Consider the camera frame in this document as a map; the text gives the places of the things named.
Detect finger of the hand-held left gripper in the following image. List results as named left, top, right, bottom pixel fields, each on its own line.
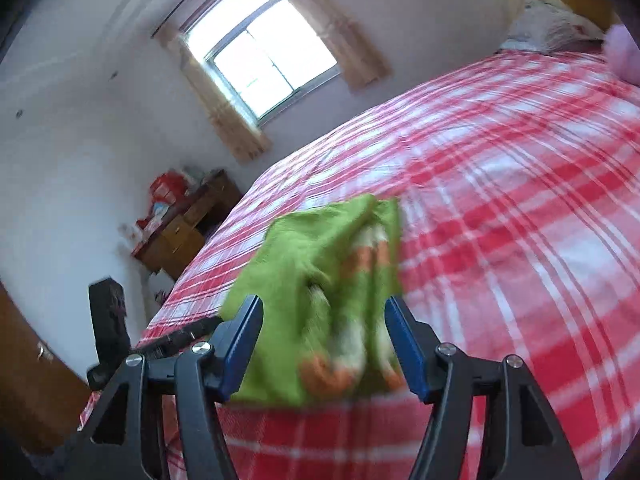
left=134, top=316, right=224, bottom=361

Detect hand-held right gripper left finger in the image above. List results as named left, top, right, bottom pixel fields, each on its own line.
left=50, top=295, right=264, bottom=480

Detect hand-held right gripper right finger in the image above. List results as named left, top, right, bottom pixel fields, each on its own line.
left=383, top=295, right=582, bottom=480

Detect green knit sweater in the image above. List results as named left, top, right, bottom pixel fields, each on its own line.
left=220, top=194, right=408, bottom=406

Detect wooden door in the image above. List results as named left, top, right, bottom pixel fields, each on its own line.
left=0, top=280, right=95, bottom=455

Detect wooden desk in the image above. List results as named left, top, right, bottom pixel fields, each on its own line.
left=132, top=170, right=243, bottom=281

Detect red packages on desk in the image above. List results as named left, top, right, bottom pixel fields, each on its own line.
left=136, top=167, right=211, bottom=231

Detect red plaid bed sheet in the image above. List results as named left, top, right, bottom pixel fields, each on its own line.
left=80, top=50, right=640, bottom=480

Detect beige curtain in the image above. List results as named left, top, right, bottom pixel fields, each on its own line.
left=277, top=0, right=392, bottom=92
left=154, top=24, right=272, bottom=162

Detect window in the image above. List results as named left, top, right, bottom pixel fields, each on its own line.
left=182, top=0, right=341, bottom=128

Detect grey patterned pillow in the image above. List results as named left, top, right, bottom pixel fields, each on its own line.
left=500, top=0, right=607, bottom=55

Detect pink soft object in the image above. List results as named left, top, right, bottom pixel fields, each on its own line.
left=601, top=24, right=640, bottom=86

